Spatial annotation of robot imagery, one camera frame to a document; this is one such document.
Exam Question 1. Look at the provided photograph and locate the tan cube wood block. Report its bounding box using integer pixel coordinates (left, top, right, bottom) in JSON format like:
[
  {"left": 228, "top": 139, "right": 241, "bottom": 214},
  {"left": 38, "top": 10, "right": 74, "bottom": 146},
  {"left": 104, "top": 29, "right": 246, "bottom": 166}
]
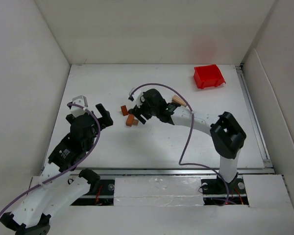
[{"left": 132, "top": 119, "right": 139, "bottom": 126}]

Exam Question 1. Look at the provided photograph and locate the orange arch wood block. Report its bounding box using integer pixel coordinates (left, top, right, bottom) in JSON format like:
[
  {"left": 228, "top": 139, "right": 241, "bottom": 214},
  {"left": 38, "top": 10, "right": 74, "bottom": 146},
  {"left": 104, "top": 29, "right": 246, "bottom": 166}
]
[{"left": 125, "top": 114, "right": 135, "bottom": 127}]

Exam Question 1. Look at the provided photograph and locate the light long wood block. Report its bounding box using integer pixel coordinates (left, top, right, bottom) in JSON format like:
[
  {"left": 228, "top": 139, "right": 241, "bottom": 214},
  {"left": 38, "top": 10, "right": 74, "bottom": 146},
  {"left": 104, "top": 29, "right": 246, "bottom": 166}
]
[{"left": 171, "top": 95, "right": 186, "bottom": 103}]

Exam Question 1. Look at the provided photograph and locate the red plastic bin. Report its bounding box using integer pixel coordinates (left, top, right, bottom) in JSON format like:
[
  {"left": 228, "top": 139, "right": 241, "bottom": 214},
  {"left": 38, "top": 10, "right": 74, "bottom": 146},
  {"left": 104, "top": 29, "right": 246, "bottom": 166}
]
[{"left": 194, "top": 64, "right": 226, "bottom": 89}]

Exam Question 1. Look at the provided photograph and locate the reddish long wood block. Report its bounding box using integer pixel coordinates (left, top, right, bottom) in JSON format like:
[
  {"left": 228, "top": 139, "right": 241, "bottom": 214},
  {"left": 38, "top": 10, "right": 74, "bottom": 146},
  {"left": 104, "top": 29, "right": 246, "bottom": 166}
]
[{"left": 172, "top": 101, "right": 187, "bottom": 107}]

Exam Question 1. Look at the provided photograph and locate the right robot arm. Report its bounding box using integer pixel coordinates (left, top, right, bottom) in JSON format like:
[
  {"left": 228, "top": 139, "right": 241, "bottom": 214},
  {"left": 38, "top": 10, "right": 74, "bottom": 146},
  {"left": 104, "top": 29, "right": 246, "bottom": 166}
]
[{"left": 129, "top": 89, "right": 246, "bottom": 183}]

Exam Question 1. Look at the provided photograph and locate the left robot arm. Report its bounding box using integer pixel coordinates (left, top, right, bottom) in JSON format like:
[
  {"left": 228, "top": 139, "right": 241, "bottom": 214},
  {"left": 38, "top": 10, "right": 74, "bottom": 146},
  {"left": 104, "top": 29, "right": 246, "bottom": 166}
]
[{"left": 0, "top": 102, "right": 113, "bottom": 235}]

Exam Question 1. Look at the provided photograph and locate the small red-brown wood block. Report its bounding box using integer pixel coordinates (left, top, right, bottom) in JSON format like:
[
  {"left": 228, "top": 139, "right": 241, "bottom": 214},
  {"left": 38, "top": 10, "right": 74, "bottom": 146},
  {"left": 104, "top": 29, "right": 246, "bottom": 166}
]
[{"left": 121, "top": 105, "right": 128, "bottom": 116}]

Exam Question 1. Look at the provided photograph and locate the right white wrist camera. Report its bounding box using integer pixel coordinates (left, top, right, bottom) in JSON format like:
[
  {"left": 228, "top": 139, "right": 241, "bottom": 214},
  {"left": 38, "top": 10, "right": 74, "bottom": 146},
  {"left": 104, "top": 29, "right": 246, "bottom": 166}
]
[{"left": 128, "top": 88, "right": 143, "bottom": 108}]

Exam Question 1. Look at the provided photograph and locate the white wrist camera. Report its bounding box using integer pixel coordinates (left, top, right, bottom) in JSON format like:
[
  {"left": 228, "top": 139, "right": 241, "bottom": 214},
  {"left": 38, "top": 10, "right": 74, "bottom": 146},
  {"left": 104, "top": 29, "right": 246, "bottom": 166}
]
[
  {"left": 70, "top": 95, "right": 88, "bottom": 118},
  {"left": 128, "top": 88, "right": 143, "bottom": 108}
]

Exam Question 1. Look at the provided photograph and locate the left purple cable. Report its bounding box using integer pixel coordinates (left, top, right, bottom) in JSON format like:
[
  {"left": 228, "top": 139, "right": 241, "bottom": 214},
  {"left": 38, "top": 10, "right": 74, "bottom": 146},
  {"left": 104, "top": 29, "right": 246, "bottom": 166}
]
[{"left": 0, "top": 102, "right": 101, "bottom": 231}]

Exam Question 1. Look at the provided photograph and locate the purple cable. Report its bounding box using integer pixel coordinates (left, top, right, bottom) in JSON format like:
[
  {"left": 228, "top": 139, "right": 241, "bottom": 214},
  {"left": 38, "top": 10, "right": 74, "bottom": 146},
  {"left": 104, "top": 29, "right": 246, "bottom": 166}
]
[
  {"left": 129, "top": 83, "right": 232, "bottom": 205},
  {"left": 0, "top": 102, "right": 101, "bottom": 231}
]

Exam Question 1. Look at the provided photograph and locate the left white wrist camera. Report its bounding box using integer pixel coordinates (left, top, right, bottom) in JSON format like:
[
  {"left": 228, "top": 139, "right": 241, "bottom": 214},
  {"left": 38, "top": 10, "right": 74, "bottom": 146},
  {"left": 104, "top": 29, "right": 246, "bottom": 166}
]
[{"left": 70, "top": 95, "right": 88, "bottom": 118}]

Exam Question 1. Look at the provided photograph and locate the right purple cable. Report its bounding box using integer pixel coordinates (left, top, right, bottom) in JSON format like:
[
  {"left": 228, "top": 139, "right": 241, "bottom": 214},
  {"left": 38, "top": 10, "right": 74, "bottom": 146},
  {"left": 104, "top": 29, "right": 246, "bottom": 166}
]
[{"left": 129, "top": 83, "right": 232, "bottom": 205}]

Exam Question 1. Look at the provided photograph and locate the aluminium front rail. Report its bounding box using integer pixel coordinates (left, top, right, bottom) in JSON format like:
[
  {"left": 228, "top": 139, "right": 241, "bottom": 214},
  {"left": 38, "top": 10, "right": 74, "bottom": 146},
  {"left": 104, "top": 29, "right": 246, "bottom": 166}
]
[{"left": 71, "top": 167, "right": 274, "bottom": 176}]

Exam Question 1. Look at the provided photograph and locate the aluminium side rail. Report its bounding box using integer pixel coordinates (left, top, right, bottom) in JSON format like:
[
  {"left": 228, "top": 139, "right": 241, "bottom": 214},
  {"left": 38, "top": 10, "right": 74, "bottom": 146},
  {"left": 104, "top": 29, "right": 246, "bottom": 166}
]
[{"left": 235, "top": 66, "right": 273, "bottom": 168}]

